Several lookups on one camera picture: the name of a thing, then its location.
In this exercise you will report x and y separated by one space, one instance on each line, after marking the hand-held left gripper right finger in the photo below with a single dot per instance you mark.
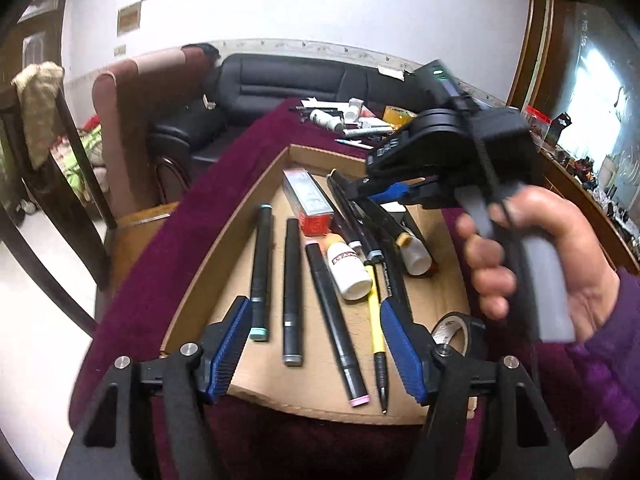
402 350

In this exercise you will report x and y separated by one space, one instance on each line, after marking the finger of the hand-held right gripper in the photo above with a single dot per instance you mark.
395 191
427 194

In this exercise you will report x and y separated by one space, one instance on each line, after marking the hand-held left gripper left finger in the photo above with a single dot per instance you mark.
227 350

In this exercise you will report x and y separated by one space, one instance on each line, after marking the black marker with gold caps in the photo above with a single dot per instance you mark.
390 225

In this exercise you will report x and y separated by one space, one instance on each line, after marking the yellow pen with black grip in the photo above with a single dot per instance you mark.
376 320

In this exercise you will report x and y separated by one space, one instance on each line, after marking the small white bottle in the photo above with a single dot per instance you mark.
417 260

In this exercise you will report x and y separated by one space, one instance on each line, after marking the black marker with pink caps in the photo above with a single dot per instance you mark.
335 325

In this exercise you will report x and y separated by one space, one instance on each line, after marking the black tape roll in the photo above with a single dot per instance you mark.
475 330

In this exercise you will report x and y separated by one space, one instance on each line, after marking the black marker with teal caps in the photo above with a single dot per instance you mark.
261 270

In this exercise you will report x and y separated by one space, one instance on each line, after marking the small red-ended carton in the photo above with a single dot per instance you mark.
307 200

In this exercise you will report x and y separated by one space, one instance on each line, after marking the cardboard box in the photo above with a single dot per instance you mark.
225 260

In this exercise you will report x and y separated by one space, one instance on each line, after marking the white glue bottle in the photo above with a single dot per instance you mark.
352 275

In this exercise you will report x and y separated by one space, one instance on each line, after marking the person's right forearm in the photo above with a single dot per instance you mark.
610 360

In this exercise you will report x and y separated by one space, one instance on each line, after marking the person's right hand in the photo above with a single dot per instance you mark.
575 260

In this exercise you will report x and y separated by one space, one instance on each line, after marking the silver pen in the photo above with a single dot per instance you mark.
352 143

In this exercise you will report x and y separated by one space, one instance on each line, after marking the white tube with blue print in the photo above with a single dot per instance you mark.
370 129

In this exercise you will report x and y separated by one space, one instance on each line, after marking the clear jar with blue label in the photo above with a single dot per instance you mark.
537 125

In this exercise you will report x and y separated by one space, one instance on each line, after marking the yellow packing tape roll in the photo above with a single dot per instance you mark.
397 116

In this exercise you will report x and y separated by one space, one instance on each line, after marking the small white box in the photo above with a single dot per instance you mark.
355 109

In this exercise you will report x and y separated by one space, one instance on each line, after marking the maroon tablecloth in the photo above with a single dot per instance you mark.
150 270

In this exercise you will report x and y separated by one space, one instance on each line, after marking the wooden sideboard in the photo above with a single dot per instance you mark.
590 210

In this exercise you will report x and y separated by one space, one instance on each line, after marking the black sofa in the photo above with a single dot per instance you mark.
275 85

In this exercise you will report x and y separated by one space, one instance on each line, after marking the dark wooden chair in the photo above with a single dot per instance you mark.
75 220

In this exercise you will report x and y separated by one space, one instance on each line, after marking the maroon armchair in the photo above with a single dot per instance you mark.
135 135

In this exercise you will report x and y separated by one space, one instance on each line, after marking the floral blanket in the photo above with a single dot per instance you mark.
82 160

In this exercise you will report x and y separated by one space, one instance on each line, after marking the beige cloth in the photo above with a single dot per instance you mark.
42 110

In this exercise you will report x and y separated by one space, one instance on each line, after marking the wall mirror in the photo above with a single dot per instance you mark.
600 85

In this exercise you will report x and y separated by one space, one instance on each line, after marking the wall switch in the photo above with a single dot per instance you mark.
120 50

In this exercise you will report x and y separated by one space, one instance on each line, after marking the small wall plaque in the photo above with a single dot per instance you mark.
129 17

